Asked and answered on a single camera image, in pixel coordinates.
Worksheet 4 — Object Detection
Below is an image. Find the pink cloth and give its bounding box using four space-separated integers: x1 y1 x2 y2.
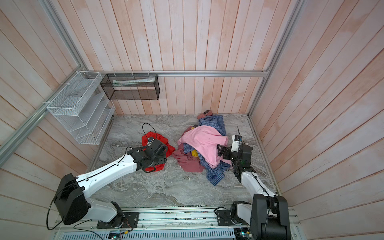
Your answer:
177 126 228 169

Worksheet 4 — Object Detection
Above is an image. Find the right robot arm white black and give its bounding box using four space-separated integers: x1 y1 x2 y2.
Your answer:
217 144 292 240

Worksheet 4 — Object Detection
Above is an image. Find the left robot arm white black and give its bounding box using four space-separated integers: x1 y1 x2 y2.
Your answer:
53 139 168 228

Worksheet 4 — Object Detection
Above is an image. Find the blue checkered cloth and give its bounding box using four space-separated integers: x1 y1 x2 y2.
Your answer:
184 115 231 186

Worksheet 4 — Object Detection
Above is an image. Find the yellow cloth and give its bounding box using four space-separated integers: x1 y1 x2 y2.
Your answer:
191 150 199 158

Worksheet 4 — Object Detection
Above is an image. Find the maroon cloth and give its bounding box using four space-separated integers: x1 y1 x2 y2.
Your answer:
172 141 205 173

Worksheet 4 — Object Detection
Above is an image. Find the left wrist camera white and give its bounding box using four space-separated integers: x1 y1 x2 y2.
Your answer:
147 137 155 145

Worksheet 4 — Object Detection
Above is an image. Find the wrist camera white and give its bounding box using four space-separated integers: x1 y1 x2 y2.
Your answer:
231 135 243 152
147 137 155 145

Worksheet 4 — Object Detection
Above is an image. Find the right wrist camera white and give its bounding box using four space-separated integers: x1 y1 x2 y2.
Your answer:
231 135 243 152

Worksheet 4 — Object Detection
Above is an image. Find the dusty red cloth at wall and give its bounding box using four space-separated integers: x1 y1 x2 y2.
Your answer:
197 110 214 120

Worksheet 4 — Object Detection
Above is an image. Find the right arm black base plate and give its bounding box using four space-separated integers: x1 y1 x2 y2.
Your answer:
214 208 247 227

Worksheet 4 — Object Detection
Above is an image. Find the aluminium mounting rail front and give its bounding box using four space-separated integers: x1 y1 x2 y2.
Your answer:
51 205 301 232

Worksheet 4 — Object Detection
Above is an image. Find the black wire mesh basket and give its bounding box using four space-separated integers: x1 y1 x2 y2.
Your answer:
101 73 161 101

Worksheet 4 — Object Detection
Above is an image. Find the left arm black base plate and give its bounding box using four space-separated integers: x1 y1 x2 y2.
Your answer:
97 212 140 229

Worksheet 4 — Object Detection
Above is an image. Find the white slotted cable duct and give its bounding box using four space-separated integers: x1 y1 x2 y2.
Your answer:
57 228 236 240

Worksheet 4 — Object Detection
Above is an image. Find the white wire mesh shelf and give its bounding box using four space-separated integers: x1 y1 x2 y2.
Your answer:
47 72 115 145

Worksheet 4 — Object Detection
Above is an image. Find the aluminium frame rail back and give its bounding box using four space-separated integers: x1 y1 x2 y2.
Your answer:
99 70 269 77

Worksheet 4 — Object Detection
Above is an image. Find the aluminium frame rail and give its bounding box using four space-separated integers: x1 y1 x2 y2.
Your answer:
99 70 269 77
1 66 86 167

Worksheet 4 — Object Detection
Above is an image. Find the aluminium frame rail left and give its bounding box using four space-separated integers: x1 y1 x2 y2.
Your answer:
1 66 86 167

